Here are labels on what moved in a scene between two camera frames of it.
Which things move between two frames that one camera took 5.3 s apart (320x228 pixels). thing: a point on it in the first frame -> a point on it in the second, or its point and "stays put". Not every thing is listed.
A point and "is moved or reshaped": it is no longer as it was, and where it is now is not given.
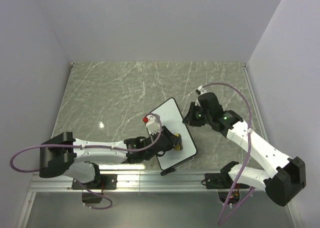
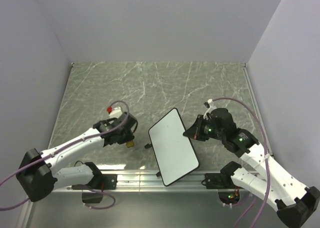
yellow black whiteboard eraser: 179,146 is moved or reshaped
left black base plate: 102,182 stays put
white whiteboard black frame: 169,114 is moved or reshaped
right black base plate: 221,181 stays put
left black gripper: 173,139 -> 130,136
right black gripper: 189,119 -> 195,131
